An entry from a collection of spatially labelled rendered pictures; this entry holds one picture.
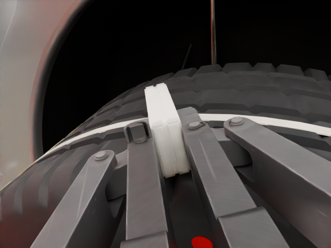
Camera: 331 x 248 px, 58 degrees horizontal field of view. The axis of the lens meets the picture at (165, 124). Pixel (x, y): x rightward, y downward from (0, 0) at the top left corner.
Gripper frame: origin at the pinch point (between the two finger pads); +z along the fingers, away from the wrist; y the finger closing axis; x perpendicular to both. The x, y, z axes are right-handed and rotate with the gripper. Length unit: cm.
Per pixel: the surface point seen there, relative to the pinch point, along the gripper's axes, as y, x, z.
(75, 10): -8.5, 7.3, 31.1
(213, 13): 16, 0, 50
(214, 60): 15, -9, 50
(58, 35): -12.4, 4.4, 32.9
